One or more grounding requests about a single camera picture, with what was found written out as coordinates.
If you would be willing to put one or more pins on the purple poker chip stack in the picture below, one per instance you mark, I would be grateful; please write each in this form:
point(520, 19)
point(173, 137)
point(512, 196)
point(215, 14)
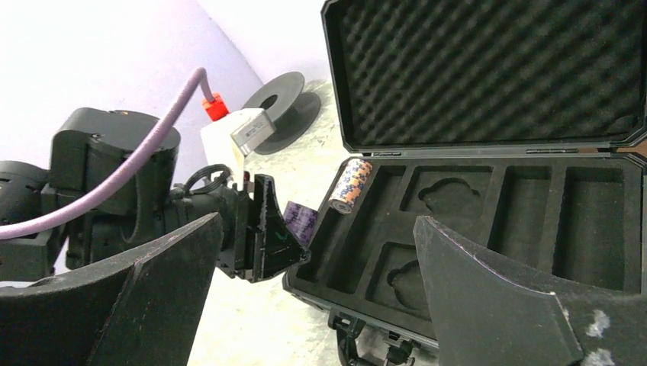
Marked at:
point(301, 220)

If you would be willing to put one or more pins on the orange poker chip stack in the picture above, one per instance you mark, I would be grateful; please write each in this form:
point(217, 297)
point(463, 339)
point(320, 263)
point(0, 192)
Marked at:
point(350, 185)

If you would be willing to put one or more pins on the black filament spool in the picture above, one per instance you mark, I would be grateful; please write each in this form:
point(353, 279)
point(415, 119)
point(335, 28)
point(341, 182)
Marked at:
point(291, 109)

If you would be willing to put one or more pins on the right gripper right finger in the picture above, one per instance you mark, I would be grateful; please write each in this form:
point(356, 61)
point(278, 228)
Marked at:
point(487, 309)

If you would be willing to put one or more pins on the black poker case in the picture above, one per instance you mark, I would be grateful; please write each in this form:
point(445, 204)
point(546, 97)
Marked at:
point(510, 122)

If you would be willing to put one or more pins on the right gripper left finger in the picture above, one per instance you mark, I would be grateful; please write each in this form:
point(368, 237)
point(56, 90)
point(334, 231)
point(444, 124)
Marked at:
point(139, 307)

